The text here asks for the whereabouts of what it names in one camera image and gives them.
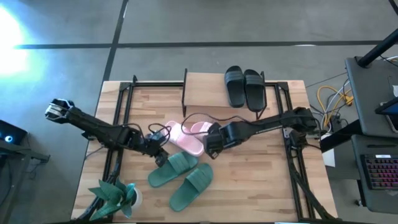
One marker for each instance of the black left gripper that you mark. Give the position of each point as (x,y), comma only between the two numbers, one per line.
(152,144)

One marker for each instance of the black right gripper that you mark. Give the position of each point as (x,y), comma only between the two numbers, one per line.
(222,135)

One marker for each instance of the pink rubber slide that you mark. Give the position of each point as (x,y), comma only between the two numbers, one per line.
(186,141)
(200,127)

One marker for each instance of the black rubber slide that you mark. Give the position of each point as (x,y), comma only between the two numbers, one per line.
(234,90)
(254,93)

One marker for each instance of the wooden shelf with black legs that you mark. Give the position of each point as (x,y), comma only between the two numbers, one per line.
(205,90)

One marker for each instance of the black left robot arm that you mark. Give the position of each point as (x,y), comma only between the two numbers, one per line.
(93,127)

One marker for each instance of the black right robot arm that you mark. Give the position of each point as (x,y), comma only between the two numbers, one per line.
(270,123)

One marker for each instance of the green rubber slide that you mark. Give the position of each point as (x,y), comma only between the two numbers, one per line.
(174,169)
(189,189)

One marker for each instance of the green potted plant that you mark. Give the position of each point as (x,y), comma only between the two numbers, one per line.
(112,196)

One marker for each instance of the white box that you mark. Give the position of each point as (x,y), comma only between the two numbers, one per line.
(329,157)

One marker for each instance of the black desk beam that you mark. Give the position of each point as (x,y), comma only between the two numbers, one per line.
(339,138)

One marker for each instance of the black device with blue light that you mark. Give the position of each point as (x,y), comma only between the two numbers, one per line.
(15,132)

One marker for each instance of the large grey desk panel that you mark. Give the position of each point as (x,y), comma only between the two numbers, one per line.
(370,99)

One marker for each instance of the backlit computer keyboard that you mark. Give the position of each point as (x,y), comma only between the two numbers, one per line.
(382,172)

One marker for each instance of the grey keyboard desk panel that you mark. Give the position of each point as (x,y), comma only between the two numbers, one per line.
(379,202)

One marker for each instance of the tablet with blue screen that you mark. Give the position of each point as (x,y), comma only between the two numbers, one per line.
(391,109)

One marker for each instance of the black pole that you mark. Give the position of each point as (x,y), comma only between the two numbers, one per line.
(379,48)

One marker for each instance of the black aluminium table frame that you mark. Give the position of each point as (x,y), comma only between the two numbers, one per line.
(155,84)

